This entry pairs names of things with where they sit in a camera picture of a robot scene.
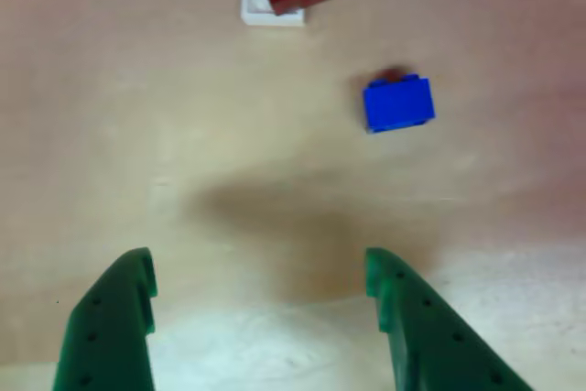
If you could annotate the blue two-by-two brick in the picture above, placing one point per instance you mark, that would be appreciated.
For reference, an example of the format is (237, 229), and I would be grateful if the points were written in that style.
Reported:
(398, 105)

